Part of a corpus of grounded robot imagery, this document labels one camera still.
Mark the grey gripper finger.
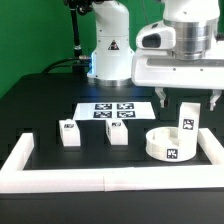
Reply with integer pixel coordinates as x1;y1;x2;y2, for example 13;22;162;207
155;87;168;108
209;90;222;111

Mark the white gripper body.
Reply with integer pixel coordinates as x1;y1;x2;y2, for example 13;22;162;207
131;20;224;90

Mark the white round stool seat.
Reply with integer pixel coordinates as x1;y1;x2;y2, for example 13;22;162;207
146;127;198;162

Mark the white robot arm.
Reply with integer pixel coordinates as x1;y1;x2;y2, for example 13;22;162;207
87;0;224;107

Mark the white marker tag sheet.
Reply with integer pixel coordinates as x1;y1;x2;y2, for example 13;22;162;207
73;102;155;120

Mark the white U-shaped fence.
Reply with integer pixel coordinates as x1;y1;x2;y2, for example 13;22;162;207
0;133;224;194

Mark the black cable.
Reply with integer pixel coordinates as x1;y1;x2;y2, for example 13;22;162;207
40;55;92;75

